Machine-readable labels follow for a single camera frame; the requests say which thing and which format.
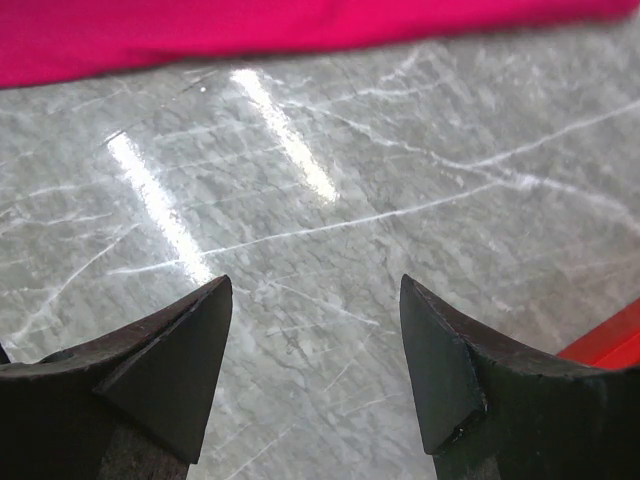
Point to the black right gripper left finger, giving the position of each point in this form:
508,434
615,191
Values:
131,404

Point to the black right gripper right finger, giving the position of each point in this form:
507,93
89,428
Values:
490,407

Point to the crimson t shirt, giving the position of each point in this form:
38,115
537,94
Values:
45,42

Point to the red plastic bin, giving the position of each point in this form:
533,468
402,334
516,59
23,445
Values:
614,344

